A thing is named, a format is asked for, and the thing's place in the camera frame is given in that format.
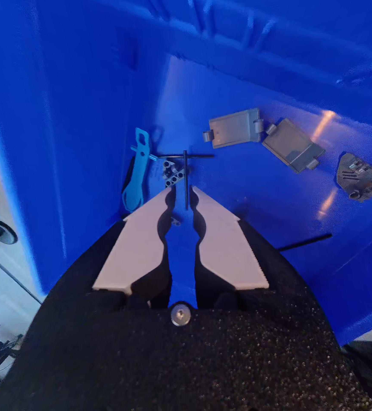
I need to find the blue plastic bin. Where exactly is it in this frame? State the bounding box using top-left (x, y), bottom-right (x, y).
top-left (0, 0), bottom-right (372, 345)

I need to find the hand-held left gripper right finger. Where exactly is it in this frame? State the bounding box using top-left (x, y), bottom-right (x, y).
top-left (189, 186), bottom-right (270, 308)

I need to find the grey curved printed panel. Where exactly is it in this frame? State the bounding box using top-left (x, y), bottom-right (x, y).
top-left (336, 153), bottom-right (372, 203)

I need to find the grey hinged panel piece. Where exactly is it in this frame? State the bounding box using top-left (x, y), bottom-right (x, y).
top-left (262, 118), bottom-right (326, 174)
top-left (203, 108), bottom-right (264, 149)

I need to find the grey triangular beam piece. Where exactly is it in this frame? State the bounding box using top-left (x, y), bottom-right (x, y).
top-left (162, 161), bottom-right (186, 188)

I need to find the light blue brick separator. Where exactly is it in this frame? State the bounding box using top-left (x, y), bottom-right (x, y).
top-left (122, 127), bottom-right (157, 213)

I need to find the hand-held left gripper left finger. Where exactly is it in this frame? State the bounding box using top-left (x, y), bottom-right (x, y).
top-left (92, 186), bottom-right (177, 309)

